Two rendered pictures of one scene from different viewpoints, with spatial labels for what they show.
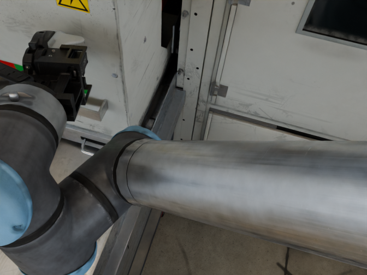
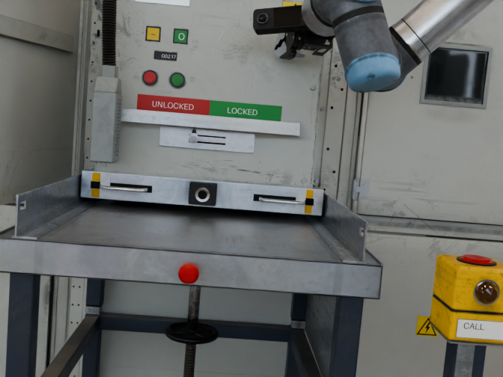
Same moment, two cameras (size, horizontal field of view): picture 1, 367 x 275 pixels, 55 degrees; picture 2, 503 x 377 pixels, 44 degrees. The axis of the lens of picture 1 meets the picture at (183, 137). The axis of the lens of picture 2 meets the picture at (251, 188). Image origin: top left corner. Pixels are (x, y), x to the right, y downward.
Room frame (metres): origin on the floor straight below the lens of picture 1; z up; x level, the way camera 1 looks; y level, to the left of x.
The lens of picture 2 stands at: (-0.89, 0.57, 1.05)
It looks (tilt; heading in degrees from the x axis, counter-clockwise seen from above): 6 degrees down; 347
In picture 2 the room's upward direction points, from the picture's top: 5 degrees clockwise
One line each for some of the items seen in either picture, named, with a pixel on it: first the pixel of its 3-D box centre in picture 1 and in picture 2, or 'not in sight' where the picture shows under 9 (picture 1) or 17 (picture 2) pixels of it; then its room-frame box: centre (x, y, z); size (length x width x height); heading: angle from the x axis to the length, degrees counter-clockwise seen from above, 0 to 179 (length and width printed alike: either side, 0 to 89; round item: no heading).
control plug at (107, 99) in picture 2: not in sight; (106, 120); (0.45, 0.58, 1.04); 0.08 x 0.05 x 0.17; 170
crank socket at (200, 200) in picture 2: not in sight; (202, 194); (0.46, 0.37, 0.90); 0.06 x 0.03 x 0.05; 80
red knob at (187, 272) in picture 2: not in sight; (188, 271); (0.05, 0.44, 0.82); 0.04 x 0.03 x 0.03; 170
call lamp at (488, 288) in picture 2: not in sight; (488, 293); (-0.22, 0.11, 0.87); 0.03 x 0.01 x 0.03; 80
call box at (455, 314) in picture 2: not in sight; (471, 298); (-0.18, 0.10, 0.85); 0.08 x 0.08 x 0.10; 80
